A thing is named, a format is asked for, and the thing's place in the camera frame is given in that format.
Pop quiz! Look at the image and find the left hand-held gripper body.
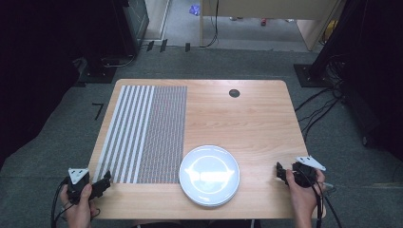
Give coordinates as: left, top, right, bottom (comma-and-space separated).
66, 167, 93, 204

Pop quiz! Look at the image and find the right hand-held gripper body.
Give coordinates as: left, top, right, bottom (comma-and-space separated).
291, 155, 327, 190

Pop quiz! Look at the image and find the white round plate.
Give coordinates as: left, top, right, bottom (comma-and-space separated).
178, 144, 241, 208

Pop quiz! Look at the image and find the person's right hand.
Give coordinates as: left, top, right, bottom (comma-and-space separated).
284, 168, 327, 213

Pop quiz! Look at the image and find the person's left hand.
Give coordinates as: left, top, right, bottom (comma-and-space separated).
59, 183, 100, 228

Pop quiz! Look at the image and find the grey striped woven placemat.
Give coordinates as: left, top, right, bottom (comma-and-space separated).
92, 85, 188, 185

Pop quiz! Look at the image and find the black stand base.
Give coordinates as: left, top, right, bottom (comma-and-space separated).
78, 56, 118, 85
293, 63, 332, 88

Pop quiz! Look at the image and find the dark curtain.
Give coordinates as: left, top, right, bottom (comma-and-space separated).
0, 0, 96, 169

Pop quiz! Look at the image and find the dark equipment stand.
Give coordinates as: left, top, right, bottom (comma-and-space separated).
310, 0, 403, 162

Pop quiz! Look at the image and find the yellow object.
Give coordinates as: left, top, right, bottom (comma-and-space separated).
322, 19, 339, 44

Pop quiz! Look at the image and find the dark glass-front cabinet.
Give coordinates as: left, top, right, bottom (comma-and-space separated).
112, 0, 150, 58

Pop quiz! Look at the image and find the light wooden desk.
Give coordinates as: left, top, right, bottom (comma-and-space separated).
199, 0, 341, 52

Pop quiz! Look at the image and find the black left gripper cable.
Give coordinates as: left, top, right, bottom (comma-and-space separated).
49, 178, 77, 228

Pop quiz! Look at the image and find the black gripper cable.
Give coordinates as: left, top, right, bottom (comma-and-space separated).
49, 178, 77, 228
297, 170, 344, 228

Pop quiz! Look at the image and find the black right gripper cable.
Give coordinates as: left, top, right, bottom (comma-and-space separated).
297, 170, 344, 228

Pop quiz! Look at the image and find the black floor cables bundle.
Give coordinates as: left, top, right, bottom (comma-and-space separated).
294, 53, 348, 142

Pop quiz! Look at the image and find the black hanging cable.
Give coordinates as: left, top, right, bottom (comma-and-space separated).
200, 0, 221, 49

